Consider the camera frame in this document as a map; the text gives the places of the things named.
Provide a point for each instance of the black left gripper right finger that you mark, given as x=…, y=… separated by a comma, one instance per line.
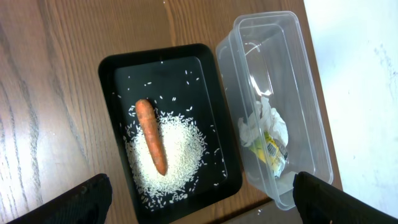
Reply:
x=320, y=202

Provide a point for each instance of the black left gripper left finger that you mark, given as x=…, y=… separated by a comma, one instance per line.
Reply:
x=88, y=202

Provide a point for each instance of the yellow snack wrapper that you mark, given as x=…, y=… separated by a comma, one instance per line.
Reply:
x=277, y=153

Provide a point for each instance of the white tissue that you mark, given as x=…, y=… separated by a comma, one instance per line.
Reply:
x=269, y=121

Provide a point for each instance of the orange carrot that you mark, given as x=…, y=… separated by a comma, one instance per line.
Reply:
x=147, y=120

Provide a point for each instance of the black waste tray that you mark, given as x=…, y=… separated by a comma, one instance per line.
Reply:
x=183, y=81

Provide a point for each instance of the pile of white rice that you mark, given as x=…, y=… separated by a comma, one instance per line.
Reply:
x=184, y=147

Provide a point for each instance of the clear plastic container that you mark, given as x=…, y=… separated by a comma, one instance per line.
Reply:
x=264, y=55

